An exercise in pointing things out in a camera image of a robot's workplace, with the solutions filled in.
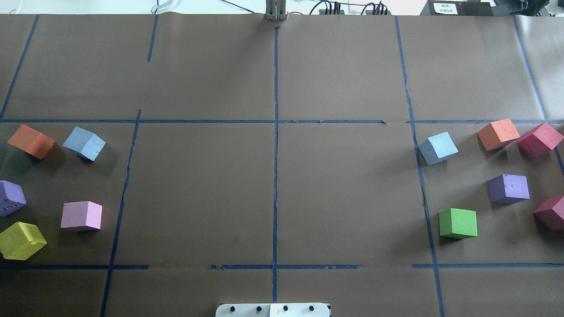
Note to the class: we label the yellow foam block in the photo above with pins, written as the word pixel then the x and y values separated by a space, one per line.
pixel 20 241

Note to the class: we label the crimson foam block lower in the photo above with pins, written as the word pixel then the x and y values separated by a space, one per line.
pixel 551 213

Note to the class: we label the purple foam block right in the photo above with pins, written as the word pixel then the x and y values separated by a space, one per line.
pixel 508 189

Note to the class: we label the black power strip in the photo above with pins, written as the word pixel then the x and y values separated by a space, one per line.
pixel 331 8
pixel 375 9

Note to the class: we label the green foam block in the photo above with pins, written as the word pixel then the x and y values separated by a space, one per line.
pixel 458 223

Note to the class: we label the orange foam block right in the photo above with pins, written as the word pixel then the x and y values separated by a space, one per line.
pixel 498 134

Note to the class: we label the purple foam block left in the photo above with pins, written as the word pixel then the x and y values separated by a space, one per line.
pixel 11 198

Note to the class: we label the pink foam block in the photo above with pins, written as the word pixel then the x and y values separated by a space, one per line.
pixel 81 216

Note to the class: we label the grey metal camera post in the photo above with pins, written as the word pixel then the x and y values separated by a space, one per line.
pixel 275 10

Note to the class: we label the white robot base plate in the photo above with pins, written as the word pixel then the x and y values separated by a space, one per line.
pixel 300 309

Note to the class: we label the purple foam block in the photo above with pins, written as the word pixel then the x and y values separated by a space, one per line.
pixel 508 189
pixel 11 198

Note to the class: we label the crimson foam block upper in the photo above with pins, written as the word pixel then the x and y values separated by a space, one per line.
pixel 540 140

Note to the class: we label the black box with label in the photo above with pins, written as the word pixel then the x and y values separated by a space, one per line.
pixel 456 8

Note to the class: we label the light blue foam block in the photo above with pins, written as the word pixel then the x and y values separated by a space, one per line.
pixel 438 148
pixel 84 143

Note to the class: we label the black power strip right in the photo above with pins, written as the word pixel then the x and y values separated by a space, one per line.
pixel 375 9

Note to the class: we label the orange foam block left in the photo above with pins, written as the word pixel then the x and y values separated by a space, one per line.
pixel 31 141

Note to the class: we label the black power strip left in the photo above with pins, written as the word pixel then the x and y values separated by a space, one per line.
pixel 331 8

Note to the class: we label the orange foam block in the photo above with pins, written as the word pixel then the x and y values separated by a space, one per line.
pixel 31 141
pixel 498 134

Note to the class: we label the crimson foam block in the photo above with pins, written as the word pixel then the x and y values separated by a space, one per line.
pixel 540 140
pixel 551 213

